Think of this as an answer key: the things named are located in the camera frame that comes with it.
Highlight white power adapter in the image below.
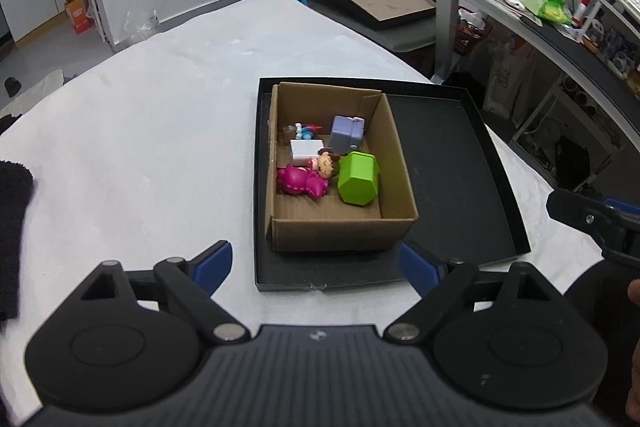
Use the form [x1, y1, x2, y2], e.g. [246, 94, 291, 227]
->
[290, 139, 324, 167]

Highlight black shallow tray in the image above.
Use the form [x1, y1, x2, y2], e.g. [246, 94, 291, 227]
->
[254, 77, 530, 291]

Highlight brown-haired girl doll figurine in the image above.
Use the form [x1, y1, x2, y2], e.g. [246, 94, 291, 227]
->
[307, 148, 341, 180]

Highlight red plastic basket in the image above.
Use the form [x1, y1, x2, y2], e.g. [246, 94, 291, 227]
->
[454, 8, 491, 56]

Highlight grey glass-top desk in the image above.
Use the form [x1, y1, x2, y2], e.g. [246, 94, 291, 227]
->
[432, 0, 639, 142]

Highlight green packet on desk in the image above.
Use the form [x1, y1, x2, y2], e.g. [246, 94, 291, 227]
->
[518, 0, 572, 24]

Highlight person's right hand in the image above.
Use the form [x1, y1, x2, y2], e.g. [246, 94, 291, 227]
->
[624, 278, 640, 417]

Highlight brown cardboard box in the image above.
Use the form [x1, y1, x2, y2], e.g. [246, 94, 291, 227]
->
[265, 81, 419, 253]

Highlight red blue gnome bulb toy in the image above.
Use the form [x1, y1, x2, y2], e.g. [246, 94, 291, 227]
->
[282, 122, 323, 140]

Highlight orange cardboard box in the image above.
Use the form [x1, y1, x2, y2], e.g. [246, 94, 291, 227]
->
[65, 0, 93, 35]

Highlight magenta plastic toy figure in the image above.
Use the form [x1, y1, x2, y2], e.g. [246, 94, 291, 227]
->
[277, 164, 329, 200]

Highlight purple toy block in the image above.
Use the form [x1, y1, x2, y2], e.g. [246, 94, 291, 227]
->
[329, 115, 366, 155]

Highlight black cloth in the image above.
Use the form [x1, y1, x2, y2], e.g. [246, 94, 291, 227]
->
[0, 160, 34, 322]

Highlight white plastic shopping bag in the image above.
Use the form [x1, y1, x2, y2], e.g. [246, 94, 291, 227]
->
[483, 35, 537, 122]

